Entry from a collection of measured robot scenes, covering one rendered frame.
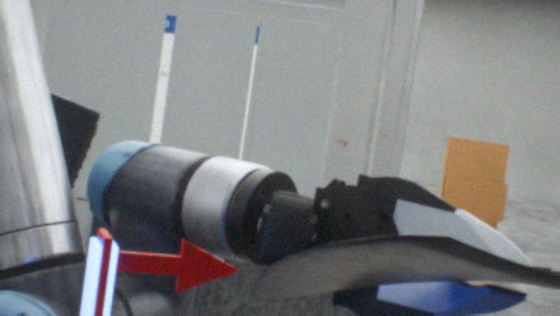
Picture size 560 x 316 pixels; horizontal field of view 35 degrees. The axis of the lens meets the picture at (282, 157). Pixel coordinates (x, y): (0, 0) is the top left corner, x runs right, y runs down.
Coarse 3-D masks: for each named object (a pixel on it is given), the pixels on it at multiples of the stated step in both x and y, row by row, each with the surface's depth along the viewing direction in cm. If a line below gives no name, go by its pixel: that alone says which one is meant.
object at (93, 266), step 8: (96, 240) 39; (96, 248) 38; (88, 256) 40; (96, 256) 38; (88, 264) 39; (96, 264) 38; (88, 272) 39; (96, 272) 38; (88, 280) 39; (96, 280) 38; (88, 288) 38; (96, 288) 38; (88, 296) 38; (88, 304) 38; (88, 312) 38
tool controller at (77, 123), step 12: (60, 96) 93; (60, 108) 93; (72, 108) 94; (84, 108) 94; (60, 120) 93; (72, 120) 94; (84, 120) 94; (96, 120) 95; (60, 132) 94; (72, 132) 94; (84, 132) 94; (96, 132) 97; (72, 144) 94; (84, 144) 95; (72, 156) 94; (84, 156) 96; (72, 168) 94; (72, 180) 95
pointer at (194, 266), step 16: (128, 256) 39; (144, 256) 39; (160, 256) 40; (176, 256) 40; (192, 256) 40; (208, 256) 40; (144, 272) 40; (160, 272) 40; (176, 272) 40; (192, 272) 40; (208, 272) 40; (224, 272) 41; (176, 288) 40
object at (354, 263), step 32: (288, 256) 42; (320, 256) 41; (352, 256) 40; (384, 256) 38; (416, 256) 37; (448, 256) 35; (480, 256) 35; (256, 288) 51; (288, 288) 51; (320, 288) 52; (352, 288) 54
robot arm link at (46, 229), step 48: (0, 0) 61; (0, 48) 60; (0, 96) 59; (48, 96) 63; (0, 144) 59; (48, 144) 61; (0, 192) 58; (48, 192) 60; (0, 240) 58; (48, 240) 59; (0, 288) 58; (48, 288) 58
